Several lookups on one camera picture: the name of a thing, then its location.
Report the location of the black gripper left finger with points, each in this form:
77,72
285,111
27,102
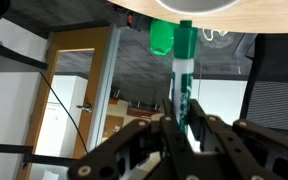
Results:
174,140

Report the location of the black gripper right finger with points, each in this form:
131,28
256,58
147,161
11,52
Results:
217,133

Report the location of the green white marker pen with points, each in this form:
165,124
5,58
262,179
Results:
185,66

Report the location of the white ceramic mug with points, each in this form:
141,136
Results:
197,5

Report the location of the black mesh office chair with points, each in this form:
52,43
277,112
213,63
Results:
277,86

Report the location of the green translucent plastic object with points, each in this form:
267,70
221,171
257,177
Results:
160,36

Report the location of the black horizontal bar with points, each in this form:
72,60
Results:
24,150

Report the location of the black flat shelf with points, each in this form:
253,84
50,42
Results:
7,55

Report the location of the grey aluminium post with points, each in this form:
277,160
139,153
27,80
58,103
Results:
104,83

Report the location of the wooden door frame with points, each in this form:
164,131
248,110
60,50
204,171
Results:
74,40

